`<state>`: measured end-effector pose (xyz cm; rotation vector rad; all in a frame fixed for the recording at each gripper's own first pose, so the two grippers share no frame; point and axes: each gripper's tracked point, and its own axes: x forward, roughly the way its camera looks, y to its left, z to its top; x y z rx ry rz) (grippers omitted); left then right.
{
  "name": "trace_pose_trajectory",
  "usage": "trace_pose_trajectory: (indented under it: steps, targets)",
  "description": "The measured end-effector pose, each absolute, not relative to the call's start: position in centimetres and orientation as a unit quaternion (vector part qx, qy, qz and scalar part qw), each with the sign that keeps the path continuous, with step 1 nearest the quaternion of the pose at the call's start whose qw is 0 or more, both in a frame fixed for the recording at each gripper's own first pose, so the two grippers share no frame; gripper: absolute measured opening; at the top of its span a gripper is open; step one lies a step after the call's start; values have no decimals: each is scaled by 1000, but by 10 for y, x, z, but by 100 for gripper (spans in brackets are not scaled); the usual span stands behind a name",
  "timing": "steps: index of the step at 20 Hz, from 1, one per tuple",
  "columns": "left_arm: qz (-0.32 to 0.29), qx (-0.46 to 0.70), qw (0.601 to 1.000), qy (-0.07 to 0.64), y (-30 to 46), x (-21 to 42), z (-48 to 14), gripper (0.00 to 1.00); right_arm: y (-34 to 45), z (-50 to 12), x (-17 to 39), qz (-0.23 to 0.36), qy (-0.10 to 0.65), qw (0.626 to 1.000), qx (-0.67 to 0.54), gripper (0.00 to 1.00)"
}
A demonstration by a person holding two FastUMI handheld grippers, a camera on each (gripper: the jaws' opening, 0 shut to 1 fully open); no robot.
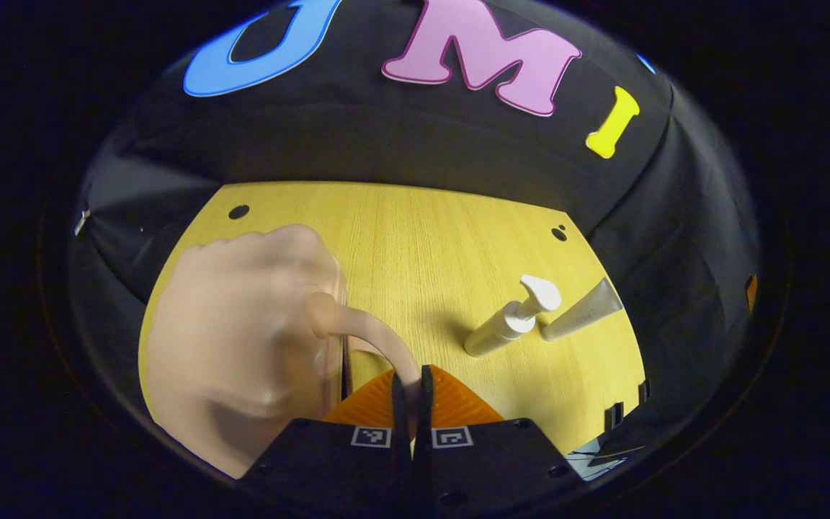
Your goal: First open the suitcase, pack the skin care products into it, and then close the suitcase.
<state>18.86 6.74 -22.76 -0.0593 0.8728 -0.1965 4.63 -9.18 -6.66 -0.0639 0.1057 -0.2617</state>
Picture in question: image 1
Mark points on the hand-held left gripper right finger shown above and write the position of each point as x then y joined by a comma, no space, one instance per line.
426,411

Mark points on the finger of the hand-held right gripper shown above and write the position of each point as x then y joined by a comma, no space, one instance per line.
751,292

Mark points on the silver metal clip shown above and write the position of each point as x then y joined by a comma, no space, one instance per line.
81,222

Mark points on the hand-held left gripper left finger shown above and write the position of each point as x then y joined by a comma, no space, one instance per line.
399,411

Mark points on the white pump bottle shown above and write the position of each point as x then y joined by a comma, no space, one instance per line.
501,330

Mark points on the beige cream tube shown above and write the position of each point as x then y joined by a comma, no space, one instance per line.
581,313

